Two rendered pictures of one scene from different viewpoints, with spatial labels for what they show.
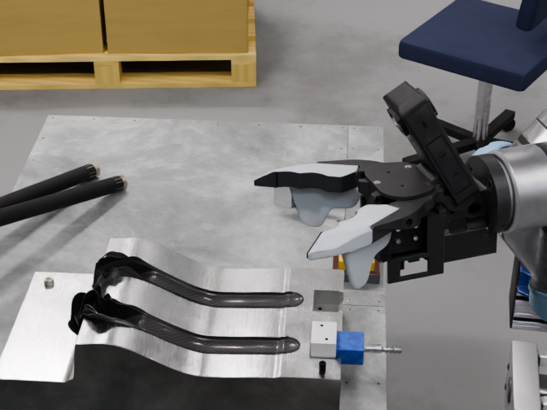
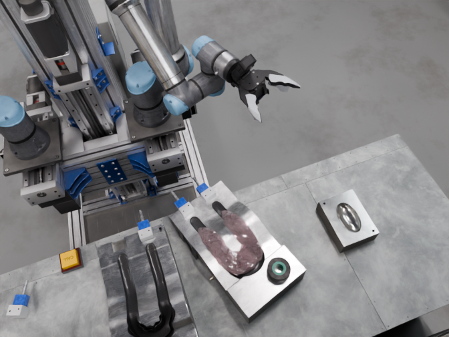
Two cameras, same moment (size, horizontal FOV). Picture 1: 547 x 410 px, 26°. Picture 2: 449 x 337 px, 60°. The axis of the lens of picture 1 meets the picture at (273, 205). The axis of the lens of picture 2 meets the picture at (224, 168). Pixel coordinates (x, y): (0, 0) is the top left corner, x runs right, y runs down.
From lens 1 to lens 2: 136 cm
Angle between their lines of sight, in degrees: 71
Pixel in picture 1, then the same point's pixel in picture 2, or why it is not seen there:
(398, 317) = not seen: outside the picture
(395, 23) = not seen: outside the picture
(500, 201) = not seen: hidden behind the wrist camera
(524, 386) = (169, 152)
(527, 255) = (215, 87)
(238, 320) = (140, 273)
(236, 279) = (113, 287)
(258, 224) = (45, 317)
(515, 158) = (230, 57)
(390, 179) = (254, 81)
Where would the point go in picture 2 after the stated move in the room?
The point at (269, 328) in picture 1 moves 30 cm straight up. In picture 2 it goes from (141, 259) to (117, 227)
